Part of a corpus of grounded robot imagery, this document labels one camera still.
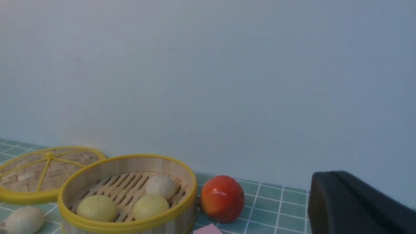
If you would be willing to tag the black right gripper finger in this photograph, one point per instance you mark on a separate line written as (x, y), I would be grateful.
(341, 203)

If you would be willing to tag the yellow-rimmed bamboo steamer lid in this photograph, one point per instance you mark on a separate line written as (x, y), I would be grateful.
(37, 177)

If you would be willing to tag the white bun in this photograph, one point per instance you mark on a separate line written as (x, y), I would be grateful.
(25, 220)
(161, 185)

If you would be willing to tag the yellow-green bun front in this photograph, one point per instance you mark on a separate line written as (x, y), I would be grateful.
(98, 208)

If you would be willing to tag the pink cube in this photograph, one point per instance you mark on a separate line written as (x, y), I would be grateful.
(208, 229)

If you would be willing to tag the yellow-green bun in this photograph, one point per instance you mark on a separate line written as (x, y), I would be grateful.
(98, 208)
(149, 206)

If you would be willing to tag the red apple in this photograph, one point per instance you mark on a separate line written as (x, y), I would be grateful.
(222, 199)

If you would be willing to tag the yellow-rimmed bamboo steamer tray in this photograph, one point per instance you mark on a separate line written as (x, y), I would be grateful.
(123, 180)

